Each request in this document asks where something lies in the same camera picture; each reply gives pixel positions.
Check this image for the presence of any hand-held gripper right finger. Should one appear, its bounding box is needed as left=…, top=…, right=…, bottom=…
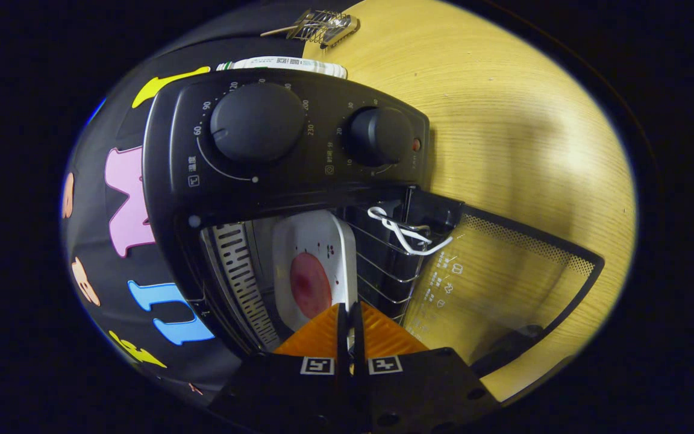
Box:
left=350, top=301, right=501, bottom=433

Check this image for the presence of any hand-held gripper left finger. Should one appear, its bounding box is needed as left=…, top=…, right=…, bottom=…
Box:
left=208, top=303, right=354, bottom=432

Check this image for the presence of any pink ham slice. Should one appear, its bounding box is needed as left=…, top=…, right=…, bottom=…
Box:
left=290, top=252, right=333, bottom=320

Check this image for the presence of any white square plate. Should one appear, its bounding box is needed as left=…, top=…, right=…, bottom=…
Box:
left=272, top=210, right=358, bottom=335

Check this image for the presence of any black toaster oven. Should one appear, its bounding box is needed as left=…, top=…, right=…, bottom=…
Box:
left=142, top=68, right=605, bottom=377

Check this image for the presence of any white plastic bottle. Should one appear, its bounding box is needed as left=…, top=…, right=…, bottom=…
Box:
left=216, top=56, right=348, bottom=79

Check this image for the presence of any metal wire oven rack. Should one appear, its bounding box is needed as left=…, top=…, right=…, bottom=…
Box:
left=347, top=218, right=433, bottom=321

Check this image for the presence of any white cord loop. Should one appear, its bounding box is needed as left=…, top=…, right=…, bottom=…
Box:
left=368, top=206, right=454, bottom=256

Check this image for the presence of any metal wire utensil holder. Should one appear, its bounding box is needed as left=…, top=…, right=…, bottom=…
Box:
left=287, top=9, right=361, bottom=49

